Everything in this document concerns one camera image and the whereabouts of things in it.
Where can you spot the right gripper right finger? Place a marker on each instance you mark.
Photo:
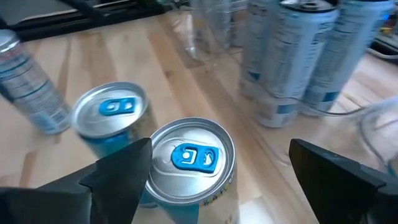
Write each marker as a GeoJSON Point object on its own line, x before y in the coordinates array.
{"type": "Point", "coordinates": [351, 193]}

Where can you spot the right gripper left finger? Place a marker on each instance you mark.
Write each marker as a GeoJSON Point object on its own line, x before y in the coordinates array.
{"type": "Point", "coordinates": [93, 193]}

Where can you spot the black aluminium table frame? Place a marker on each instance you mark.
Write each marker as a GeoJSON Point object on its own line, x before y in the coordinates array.
{"type": "Point", "coordinates": [77, 21]}

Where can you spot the clear plastic bin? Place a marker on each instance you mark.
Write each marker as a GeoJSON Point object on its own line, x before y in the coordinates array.
{"type": "Point", "coordinates": [377, 130]}
{"type": "Point", "coordinates": [186, 34]}
{"type": "Point", "coordinates": [248, 105]}

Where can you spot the black-top slim soda can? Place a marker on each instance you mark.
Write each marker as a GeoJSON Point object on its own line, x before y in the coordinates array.
{"type": "Point", "coordinates": [253, 46]}
{"type": "Point", "coordinates": [292, 62]}
{"type": "Point", "coordinates": [345, 56]}

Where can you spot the silver-top blue-tab soda can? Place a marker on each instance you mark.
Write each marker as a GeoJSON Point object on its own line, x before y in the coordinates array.
{"type": "Point", "coordinates": [28, 84]}
{"type": "Point", "coordinates": [109, 113]}
{"type": "Point", "coordinates": [192, 168]}

